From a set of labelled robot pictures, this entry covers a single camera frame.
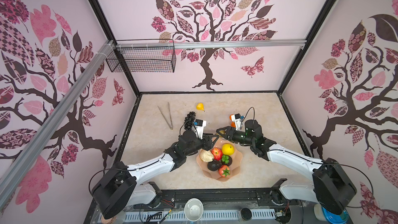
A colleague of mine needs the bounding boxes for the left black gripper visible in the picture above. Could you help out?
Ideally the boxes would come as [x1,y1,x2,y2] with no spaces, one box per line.
[185,133,219,157]

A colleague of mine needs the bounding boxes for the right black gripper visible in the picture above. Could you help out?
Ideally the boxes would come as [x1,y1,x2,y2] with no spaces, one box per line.
[216,127,255,147]

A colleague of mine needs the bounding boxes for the red apple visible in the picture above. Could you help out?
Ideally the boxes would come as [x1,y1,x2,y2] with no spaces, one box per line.
[211,147,223,161]

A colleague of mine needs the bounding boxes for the large yellow lemon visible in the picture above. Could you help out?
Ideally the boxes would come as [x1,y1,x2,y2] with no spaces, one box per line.
[221,144,235,156]

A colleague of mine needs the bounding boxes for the cream white pear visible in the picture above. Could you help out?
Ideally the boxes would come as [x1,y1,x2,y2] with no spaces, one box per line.
[200,150,214,163]

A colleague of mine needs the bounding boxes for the dark purple mangosteen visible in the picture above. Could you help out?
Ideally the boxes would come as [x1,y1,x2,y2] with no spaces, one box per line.
[221,155,233,167]

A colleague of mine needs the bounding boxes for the dark avocado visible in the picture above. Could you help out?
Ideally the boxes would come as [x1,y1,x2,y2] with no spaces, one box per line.
[207,160,222,172]

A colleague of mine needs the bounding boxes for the red strawberry fruit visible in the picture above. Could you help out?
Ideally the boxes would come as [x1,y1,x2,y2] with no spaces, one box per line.
[218,165,231,177]

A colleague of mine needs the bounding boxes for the pink scalloped fruit bowl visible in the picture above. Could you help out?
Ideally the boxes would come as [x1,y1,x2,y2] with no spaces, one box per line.
[197,140,243,181]

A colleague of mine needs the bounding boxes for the orange tangerine pair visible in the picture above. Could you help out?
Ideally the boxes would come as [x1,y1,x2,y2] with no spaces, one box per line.
[230,115,236,128]

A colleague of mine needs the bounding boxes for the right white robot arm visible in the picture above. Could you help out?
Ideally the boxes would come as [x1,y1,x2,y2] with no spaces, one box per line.
[217,120,357,215]

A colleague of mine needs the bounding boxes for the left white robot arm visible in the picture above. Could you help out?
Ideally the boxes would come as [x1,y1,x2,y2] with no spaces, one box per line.
[90,131,219,219]

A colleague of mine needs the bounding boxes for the dark purple grape bunch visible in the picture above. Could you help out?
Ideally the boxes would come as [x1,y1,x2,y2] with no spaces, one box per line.
[184,112,196,131]

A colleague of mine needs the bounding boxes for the small yellow lemon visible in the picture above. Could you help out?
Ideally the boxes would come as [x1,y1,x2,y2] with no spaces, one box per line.
[196,103,205,111]

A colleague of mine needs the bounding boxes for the silver metal tongs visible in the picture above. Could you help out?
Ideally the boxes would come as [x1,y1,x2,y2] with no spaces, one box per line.
[158,102,174,130]

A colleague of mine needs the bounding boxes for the white cup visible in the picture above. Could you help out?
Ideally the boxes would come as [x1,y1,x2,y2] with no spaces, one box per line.
[184,198,204,222]

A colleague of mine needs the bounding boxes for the black round cap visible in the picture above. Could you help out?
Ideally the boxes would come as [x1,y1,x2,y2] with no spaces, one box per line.
[240,208,252,221]

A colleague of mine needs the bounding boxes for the blue lidded container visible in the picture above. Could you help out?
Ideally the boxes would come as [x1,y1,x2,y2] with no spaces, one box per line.
[314,204,349,224]

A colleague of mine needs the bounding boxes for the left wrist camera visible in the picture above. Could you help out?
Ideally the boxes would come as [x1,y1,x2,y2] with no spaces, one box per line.
[193,119,207,140]

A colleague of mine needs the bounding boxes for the aluminium rail back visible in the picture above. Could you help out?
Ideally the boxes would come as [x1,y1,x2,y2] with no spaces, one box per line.
[116,39,307,49]

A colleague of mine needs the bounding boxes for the aluminium rail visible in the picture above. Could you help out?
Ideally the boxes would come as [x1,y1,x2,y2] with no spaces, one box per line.
[1,40,115,208]
[116,39,307,49]

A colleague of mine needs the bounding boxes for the black wire basket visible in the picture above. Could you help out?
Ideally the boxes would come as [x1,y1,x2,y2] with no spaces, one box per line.
[106,38,177,73]

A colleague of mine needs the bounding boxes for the aluminium rail left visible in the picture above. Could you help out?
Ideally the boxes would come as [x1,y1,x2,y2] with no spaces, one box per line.
[1,40,115,208]

